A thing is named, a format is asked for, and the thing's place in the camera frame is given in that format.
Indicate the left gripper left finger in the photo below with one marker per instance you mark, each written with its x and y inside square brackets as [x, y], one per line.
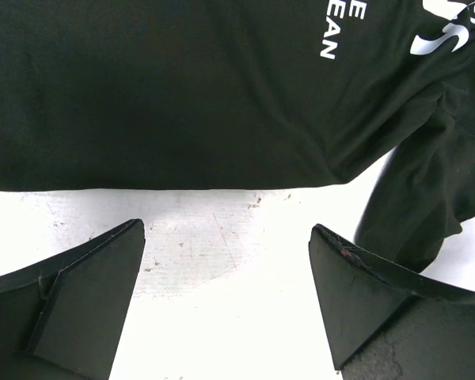
[62, 317]

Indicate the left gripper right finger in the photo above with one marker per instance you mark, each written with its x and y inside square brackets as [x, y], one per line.
[383, 321]

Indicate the black printed t shirt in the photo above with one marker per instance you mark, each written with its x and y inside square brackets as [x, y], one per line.
[255, 95]

